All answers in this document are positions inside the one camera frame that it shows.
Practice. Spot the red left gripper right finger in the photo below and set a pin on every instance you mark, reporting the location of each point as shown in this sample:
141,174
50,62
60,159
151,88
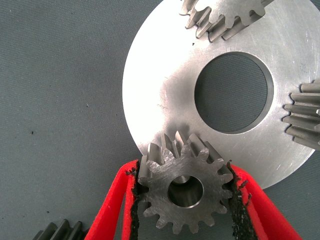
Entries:
260,212

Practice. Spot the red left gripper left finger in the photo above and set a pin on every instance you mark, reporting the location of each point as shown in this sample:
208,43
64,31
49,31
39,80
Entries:
112,205

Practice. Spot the round metal plate with hole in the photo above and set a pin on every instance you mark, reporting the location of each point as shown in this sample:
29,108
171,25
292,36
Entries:
162,75

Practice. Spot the dark grey table cloth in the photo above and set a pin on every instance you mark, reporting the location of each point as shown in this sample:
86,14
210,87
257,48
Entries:
62,100

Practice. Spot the large steel gear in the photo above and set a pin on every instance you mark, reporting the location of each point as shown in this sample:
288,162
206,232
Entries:
65,230

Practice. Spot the small steel gear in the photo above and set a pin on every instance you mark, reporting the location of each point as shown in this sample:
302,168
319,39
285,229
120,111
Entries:
160,195
305,117
225,17

